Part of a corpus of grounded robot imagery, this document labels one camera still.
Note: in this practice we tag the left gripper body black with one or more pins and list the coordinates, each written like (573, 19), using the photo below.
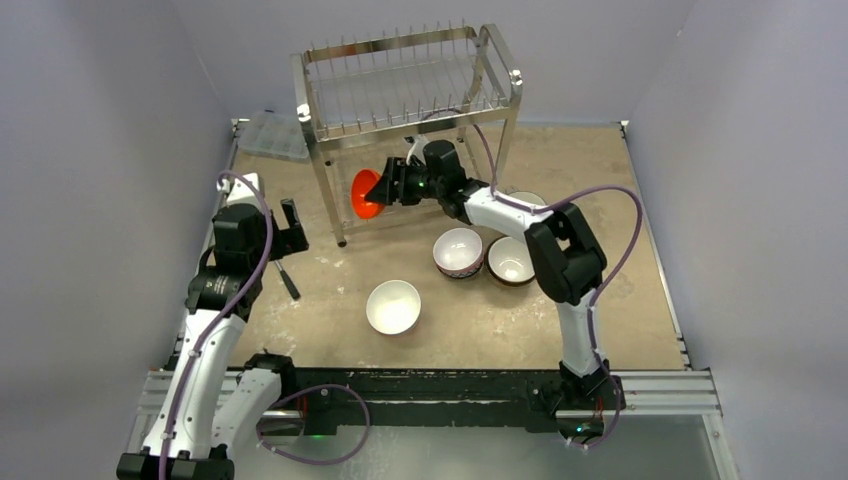
(280, 245)

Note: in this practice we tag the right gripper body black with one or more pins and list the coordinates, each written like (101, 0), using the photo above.
(397, 182)

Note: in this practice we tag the orange bowl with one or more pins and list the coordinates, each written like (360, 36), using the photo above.
(364, 181)

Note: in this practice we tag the stainless steel dish rack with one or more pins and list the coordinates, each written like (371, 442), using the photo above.
(357, 97)

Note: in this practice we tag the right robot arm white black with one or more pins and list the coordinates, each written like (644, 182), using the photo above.
(566, 257)

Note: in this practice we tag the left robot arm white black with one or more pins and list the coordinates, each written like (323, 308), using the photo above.
(193, 436)

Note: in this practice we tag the black hammer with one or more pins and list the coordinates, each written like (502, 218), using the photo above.
(287, 281)

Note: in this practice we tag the white bowl red patterned outside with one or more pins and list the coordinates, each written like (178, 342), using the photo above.
(458, 253)

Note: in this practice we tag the white bowl teal outside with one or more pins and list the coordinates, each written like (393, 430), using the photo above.
(528, 197)

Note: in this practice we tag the white bowl brown outside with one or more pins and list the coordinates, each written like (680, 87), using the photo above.
(509, 262)

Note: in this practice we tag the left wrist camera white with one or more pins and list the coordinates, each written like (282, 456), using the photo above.
(247, 191)

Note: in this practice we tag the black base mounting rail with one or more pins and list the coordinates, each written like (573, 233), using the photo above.
(537, 401)

